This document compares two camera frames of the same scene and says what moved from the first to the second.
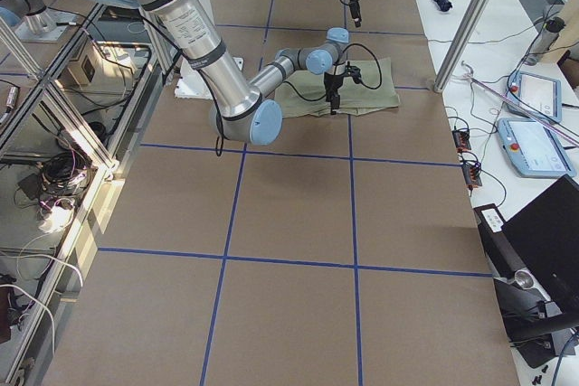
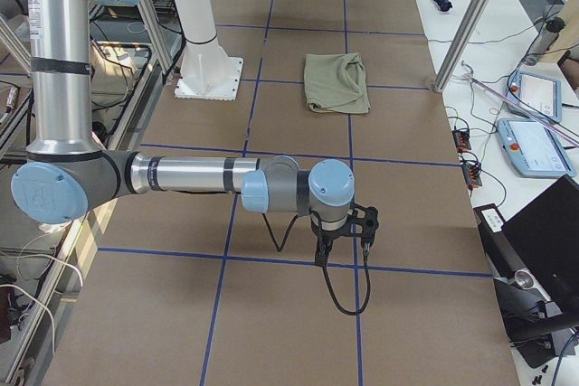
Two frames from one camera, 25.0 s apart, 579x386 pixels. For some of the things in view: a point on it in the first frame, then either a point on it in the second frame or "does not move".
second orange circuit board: (471, 176) does not move
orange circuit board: (461, 137) does not move
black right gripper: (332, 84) → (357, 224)
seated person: (570, 69) does not move
